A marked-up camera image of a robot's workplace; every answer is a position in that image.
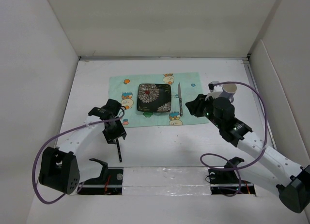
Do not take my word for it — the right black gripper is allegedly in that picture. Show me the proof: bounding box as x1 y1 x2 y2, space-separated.
185 93 223 129

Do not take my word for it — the metal fork patterned handle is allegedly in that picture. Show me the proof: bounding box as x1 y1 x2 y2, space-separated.
116 139 123 163

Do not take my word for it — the steak knife patterned handle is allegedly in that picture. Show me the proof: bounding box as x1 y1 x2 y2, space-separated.
178 82 183 117

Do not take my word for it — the purple ceramic mug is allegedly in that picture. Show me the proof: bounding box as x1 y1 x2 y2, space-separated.
220 84 237 103

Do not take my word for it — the green cartoon print cloth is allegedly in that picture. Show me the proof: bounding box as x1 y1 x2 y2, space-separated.
108 73 207 128

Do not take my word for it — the black floral square plate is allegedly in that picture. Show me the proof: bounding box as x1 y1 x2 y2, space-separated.
137 83 172 113

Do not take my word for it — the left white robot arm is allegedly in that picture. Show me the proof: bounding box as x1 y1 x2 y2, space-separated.
39 99 126 194

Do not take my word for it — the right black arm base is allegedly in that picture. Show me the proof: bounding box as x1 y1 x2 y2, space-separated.
205 168 256 197

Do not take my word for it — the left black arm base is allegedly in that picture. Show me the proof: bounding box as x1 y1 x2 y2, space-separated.
75 158 124 195

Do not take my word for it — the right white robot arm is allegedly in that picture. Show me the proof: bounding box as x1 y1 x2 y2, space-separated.
186 94 310 213

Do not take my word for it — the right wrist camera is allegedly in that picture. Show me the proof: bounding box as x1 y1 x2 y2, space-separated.
205 81 223 101

